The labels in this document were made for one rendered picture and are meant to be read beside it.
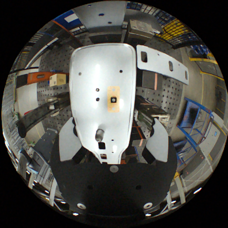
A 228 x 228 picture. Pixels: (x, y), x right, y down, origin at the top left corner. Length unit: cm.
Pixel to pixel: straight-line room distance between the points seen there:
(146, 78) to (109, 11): 27
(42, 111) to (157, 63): 39
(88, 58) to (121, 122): 25
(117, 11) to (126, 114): 34
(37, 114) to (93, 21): 30
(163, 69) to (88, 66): 25
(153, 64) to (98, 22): 23
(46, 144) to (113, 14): 94
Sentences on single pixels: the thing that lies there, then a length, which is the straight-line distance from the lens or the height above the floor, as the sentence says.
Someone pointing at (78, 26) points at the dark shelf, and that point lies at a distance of 37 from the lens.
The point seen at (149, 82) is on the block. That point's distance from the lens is 28.
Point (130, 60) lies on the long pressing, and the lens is 25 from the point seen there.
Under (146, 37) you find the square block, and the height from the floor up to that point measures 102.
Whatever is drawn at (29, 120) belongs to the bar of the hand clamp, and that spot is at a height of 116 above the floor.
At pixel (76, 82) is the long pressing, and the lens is 26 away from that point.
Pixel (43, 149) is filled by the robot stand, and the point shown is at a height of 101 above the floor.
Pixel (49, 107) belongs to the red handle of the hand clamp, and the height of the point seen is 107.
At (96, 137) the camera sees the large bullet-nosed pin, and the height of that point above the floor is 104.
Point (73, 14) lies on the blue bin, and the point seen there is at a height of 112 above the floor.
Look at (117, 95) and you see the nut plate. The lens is 23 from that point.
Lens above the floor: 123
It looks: 67 degrees down
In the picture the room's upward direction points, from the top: 177 degrees clockwise
